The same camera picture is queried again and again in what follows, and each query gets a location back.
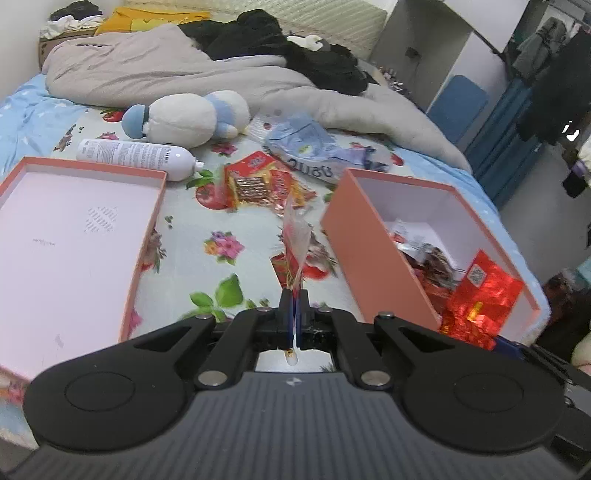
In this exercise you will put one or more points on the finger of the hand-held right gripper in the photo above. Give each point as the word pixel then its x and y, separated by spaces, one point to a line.
pixel 508 347

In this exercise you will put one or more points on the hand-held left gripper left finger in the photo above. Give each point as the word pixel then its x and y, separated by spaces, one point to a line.
pixel 288 314

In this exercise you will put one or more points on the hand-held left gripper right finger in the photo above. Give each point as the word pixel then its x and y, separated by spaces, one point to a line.
pixel 302 314

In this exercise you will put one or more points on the red foil snack packet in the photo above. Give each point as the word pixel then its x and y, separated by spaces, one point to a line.
pixel 485 295

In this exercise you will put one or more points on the clear snack packet red print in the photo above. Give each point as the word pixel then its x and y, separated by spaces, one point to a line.
pixel 298 240

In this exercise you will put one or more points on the pink cardboard box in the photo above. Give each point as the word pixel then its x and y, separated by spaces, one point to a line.
pixel 369 258

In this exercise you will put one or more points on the brown snack packet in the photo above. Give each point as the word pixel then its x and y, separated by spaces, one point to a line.
pixel 429 265

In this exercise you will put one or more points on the red snack packet yellow print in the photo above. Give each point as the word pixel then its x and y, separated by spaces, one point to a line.
pixel 258 182

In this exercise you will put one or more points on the white snack packet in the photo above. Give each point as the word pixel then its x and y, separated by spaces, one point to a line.
pixel 408 230

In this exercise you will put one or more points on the dark bag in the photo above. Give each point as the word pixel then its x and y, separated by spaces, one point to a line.
pixel 565 309

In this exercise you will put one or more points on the printed bed sheet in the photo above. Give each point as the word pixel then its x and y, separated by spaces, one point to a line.
pixel 194 258

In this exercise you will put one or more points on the blue and white plastic bag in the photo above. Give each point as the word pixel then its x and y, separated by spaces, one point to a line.
pixel 318 143

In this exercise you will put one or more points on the blue curtain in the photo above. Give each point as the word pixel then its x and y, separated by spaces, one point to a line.
pixel 508 138

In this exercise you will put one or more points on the white printed bottle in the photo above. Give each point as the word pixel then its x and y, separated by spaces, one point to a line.
pixel 138 157

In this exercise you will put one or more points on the white and blue plush toy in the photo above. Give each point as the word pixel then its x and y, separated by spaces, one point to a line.
pixel 184 117

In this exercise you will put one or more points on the pink box lid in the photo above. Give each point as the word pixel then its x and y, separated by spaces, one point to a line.
pixel 69 249

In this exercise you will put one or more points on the blue cushion pad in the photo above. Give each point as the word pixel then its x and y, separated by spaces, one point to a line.
pixel 461 104

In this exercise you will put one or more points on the black clothing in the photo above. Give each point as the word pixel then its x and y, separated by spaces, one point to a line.
pixel 277 46

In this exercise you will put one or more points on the hanging dark clothes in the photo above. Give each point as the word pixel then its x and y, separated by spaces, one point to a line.
pixel 558 83

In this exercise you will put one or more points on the black and white plush toy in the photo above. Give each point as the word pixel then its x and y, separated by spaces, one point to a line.
pixel 309 42

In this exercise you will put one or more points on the grey duvet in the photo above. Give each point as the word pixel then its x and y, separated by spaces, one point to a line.
pixel 161 69

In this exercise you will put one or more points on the white cabinet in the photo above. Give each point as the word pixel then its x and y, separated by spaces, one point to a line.
pixel 429 41

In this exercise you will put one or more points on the cream padded headboard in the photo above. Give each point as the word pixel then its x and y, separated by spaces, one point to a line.
pixel 332 14

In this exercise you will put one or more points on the hanging grey garment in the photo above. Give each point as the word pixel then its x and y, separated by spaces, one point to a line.
pixel 538 44

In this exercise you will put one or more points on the yellow cloth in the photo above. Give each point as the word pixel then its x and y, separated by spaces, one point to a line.
pixel 143 18

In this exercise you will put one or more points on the pile of folded clothes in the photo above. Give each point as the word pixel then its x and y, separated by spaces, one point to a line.
pixel 74 16

